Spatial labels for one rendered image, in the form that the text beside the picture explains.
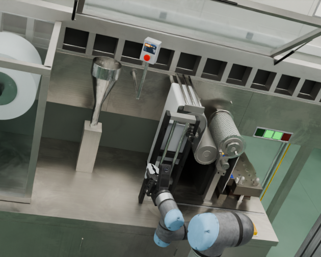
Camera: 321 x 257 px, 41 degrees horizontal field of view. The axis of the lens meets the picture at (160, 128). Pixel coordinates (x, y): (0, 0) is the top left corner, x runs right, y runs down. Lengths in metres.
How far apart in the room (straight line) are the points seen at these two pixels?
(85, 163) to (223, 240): 1.09
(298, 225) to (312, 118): 1.65
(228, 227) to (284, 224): 2.71
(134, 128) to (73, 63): 0.52
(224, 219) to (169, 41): 1.14
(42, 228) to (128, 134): 0.75
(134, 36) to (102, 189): 0.81
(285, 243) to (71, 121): 2.23
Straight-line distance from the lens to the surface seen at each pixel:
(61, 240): 2.22
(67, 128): 2.50
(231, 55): 2.38
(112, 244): 2.24
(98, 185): 2.28
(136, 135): 2.53
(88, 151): 2.26
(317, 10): 5.18
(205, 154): 2.26
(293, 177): 3.24
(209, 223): 1.40
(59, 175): 2.29
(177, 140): 2.06
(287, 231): 4.06
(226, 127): 2.31
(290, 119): 2.71
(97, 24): 2.22
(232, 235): 1.44
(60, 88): 2.37
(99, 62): 2.12
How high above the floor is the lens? 2.35
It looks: 30 degrees down
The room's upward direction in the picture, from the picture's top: 18 degrees clockwise
